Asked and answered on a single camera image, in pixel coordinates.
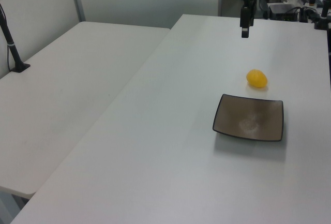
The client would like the yellow lemon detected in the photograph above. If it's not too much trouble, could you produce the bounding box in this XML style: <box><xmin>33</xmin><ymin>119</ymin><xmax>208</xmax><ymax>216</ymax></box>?
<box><xmin>246</xmin><ymin>69</ymin><xmax>268</xmax><ymax>88</ymax></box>

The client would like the brown square ceramic plate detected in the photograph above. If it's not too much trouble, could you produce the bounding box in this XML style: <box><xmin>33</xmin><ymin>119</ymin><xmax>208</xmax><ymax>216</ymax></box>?
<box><xmin>212</xmin><ymin>94</ymin><xmax>284</xmax><ymax>142</ymax></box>

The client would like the black electronics box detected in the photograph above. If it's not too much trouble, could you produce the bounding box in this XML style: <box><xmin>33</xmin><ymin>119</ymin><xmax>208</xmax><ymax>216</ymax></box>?
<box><xmin>268</xmin><ymin>3</ymin><xmax>298</xmax><ymax>21</ymax></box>

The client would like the black clamp stand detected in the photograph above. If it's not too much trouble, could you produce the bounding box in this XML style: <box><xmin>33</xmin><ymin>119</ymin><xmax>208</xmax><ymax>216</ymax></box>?
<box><xmin>313</xmin><ymin>0</ymin><xmax>331</xmax><ymax>31</ymax></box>

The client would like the grey table leg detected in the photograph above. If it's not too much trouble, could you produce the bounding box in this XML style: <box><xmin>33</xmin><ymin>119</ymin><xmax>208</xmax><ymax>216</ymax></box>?
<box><xmin>0</xmin><ymin>192</ymin><xmax>28</xmax><ymax>224</ymax></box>

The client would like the black equipment with cables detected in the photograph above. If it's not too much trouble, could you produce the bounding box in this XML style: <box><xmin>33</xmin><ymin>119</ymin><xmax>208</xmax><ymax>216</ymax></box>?
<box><xmin>298</xmin><ymin>6</ymin><xmax>315</xmax><ymax>23</ymax></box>

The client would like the black camera pole with base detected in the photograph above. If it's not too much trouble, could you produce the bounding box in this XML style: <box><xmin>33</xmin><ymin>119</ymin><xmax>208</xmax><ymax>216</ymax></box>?
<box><xmin>0</xmin><ymin>3</ymin><xmax>31</xmax><ymax>73</ymax></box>

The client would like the thin grey pole cable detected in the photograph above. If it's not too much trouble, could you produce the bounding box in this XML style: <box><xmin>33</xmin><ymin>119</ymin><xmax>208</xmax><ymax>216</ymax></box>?
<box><xmin>6</xmin><ymin>43</ymin><xmax>12</xmax><ymax>71</ymax></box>

